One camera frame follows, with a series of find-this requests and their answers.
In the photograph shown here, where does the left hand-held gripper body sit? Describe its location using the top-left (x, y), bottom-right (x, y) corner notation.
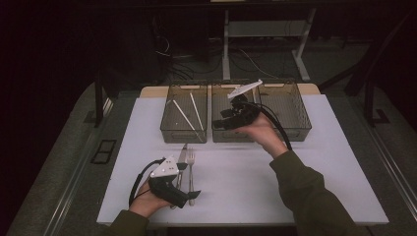
top-left (149, 155), bottom-right (190, 209)

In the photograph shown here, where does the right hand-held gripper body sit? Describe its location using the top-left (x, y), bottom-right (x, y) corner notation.
top-left (226, 79), bottom-right (264, 130)

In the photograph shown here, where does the steel fork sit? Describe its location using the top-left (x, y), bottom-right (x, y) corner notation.
top-left (186, 148), bottom-right (197, 207)

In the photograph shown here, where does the steel table knife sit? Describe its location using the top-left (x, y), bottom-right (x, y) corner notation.
top-left (170, 143), bottom-right (189, 209)

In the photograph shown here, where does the wire basket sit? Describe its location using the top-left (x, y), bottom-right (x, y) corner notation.
top-left (159, 83), bottom-right (209, 145)
top-left (255, 81), bottom-right (313, 143)
top-left (210, 82), bottom-right (260, 144)

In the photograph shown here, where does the person's right hand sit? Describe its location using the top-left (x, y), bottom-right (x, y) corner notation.
top-left (234, 112), bottom-right (289, 160)

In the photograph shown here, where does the person's left hand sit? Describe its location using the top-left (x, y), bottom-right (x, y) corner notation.
top-left (128, 180), bottom-right (173, 219)

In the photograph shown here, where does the tan wooden board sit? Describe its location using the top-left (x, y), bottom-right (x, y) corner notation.
top-left (140, 83), bottom-right (322, 98)

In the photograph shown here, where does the black metal stand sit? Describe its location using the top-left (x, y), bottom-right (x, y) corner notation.
top-left (92, 70), bottom-right (114, 129)
top-left (363, 78), bottom-right (391, 127)

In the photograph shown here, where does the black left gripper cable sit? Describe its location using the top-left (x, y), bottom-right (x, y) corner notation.
top-left (128, 157), bottom-right (165, 207)

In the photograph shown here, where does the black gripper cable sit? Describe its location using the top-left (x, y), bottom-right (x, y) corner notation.
top-left (128, 157), bottom-right (165, 207)
top-left (239, 101), bottom-right (293, 151)

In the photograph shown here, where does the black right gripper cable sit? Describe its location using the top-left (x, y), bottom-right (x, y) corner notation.
top-left (239, 101), bottom-right (293, 151)

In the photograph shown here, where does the white floor cable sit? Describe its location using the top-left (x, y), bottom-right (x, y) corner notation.
top-left (229, 47), bottom-right (279, 81)

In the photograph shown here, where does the white metal table frame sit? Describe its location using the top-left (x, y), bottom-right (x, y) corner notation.
top-left (221, 8), bottom-right (318, 83)

